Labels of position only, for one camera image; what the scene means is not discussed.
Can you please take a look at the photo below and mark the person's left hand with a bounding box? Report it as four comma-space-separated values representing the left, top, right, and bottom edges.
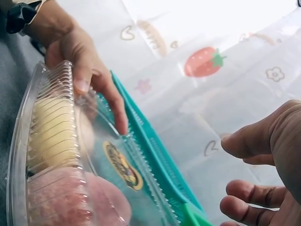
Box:
25, 0, 130, 136

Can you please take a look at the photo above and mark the black wrist band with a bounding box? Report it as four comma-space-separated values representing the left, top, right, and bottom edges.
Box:
5, 1, 41, 36

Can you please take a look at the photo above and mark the green plastic piece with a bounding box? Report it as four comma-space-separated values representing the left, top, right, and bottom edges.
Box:
180, 202, 214, 226

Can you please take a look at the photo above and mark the pink round fruit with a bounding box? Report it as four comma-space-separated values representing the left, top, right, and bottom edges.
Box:
27, 167, 132, 226

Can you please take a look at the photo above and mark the teal plastic basket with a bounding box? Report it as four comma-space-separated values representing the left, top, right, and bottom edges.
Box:
109, 69, 209, 226

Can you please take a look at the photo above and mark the clear plastic clamshell container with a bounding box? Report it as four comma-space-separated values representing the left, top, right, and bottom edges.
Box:
5, 60, 188, 226

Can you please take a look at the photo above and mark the pale yellow fruit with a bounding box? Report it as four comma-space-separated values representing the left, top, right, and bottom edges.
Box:
25, 96, 79, 170

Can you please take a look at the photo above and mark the person's right hand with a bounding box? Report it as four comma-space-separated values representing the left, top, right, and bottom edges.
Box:
219, 98, 301, 226

